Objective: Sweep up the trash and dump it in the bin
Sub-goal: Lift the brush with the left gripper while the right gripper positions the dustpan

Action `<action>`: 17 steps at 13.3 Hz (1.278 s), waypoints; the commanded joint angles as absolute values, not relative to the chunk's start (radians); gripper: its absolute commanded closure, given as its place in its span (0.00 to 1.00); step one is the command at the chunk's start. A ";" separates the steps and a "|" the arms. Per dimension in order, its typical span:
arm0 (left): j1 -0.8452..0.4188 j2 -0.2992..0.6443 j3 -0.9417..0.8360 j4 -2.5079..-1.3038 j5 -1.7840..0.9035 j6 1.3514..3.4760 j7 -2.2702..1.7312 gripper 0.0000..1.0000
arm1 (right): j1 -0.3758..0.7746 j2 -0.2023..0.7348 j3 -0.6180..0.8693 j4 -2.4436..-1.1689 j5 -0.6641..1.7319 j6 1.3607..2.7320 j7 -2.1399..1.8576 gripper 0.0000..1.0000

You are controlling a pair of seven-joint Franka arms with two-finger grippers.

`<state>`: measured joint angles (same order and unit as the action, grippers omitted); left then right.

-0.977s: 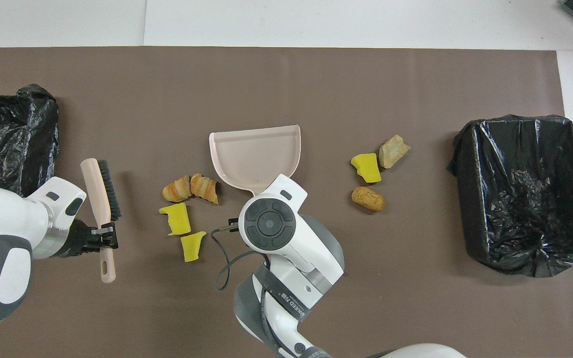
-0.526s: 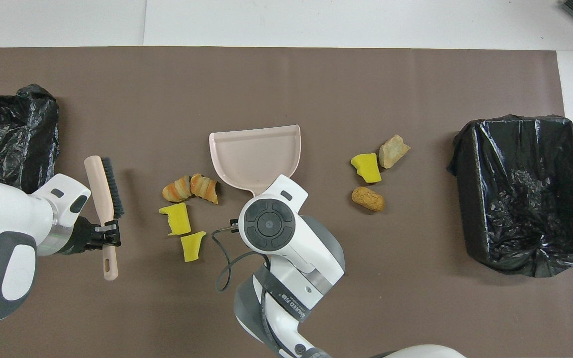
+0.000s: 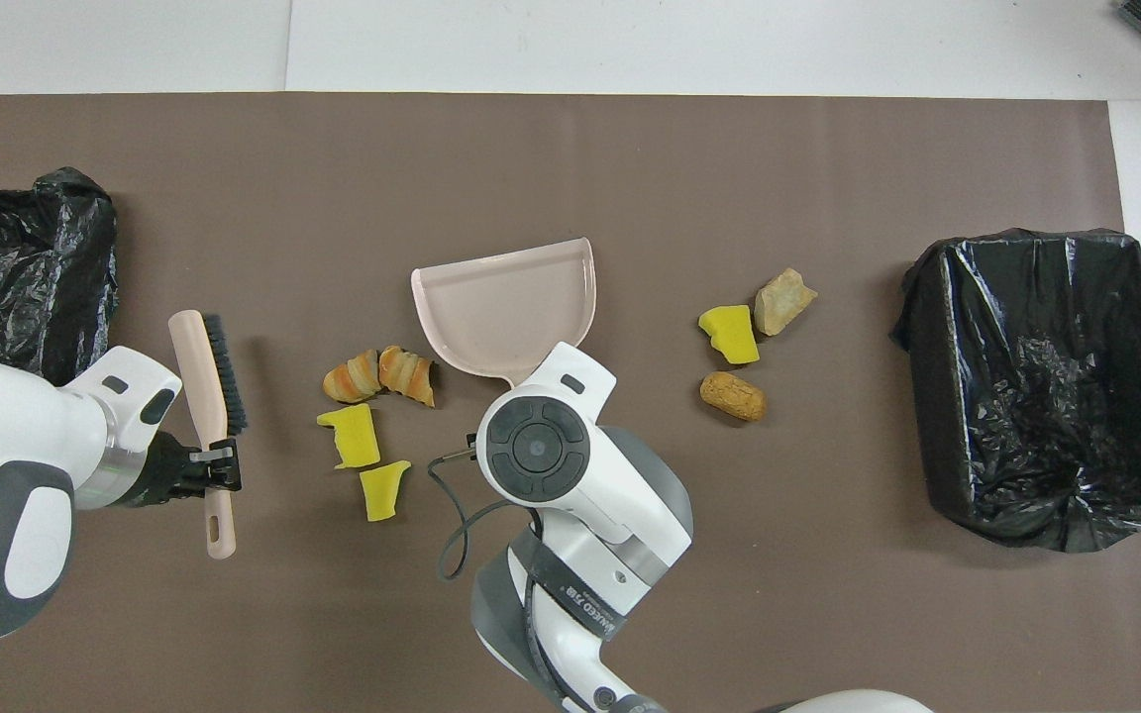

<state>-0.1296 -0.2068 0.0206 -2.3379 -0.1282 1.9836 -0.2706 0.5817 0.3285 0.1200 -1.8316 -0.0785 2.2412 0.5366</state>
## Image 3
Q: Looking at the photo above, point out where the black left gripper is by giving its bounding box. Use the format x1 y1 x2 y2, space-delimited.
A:
130 432 243 508

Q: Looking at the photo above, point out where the pink brush with black bristles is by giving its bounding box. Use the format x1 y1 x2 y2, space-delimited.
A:
168 310 248 560

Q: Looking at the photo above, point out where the croissant piece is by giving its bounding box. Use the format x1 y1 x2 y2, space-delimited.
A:
322 349 382 405
378 345 438 409

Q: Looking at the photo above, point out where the small yellow green sponge piece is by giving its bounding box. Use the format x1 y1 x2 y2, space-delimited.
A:
359 460 413 523

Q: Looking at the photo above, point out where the notched yellow sponge piece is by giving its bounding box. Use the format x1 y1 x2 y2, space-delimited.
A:
317 403 382 470

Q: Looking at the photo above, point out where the pink plastic dustpan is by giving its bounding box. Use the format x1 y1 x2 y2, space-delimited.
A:
410 237 597 387

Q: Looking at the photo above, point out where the brown bread roll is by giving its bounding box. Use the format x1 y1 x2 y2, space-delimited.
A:
699 371 770 424

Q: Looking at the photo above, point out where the beige bread chunk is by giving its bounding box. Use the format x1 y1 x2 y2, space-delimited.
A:
754 268 819 338

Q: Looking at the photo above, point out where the black bag lined bin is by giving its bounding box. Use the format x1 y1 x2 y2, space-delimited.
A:
889 228 1141 554
0 166 121 387

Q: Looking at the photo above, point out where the brown table mat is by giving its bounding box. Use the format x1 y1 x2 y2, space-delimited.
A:
0 94 1141 713

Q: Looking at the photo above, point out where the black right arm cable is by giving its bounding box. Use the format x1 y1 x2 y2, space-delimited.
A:
429 448 576 713

